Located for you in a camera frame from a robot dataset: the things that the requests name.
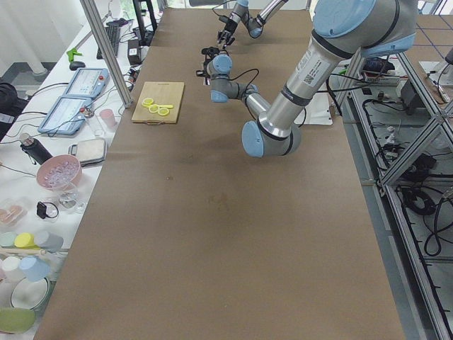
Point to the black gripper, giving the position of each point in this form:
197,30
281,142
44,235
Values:
229,26
202,67

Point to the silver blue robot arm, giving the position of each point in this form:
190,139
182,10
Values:
340,29
241,14

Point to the pink plastic cup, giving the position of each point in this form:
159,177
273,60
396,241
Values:
108,117

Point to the grey blue cup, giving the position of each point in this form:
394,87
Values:
48,241

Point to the yellow cup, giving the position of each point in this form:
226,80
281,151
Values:
25,240

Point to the pale green cup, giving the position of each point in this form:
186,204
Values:
7,240

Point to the white cup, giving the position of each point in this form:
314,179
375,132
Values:
10,267

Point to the wooden cutting board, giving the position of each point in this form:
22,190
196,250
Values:
162,92

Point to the yellow lemon slice middle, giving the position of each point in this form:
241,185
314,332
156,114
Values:
153,108

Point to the yellow lemon slice near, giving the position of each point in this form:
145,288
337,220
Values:
147,102

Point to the black keyboard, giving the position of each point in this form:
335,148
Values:
112,32

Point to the far teach pendant tablet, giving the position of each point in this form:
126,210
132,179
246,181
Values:
87,82

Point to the teach pendant tablet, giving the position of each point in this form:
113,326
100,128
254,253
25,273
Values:
66,116
87,82

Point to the metal lidded tray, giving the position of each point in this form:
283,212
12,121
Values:
89,152

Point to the near teach pendant tablet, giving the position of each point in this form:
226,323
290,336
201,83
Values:
66,116

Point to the pink bowl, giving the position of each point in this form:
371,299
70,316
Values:
58,172

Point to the black water bottle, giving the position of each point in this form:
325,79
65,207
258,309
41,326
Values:
34,149

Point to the white plate dark rim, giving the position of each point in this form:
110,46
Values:
30,295

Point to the aluminium frame post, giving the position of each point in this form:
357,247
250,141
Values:
93,17

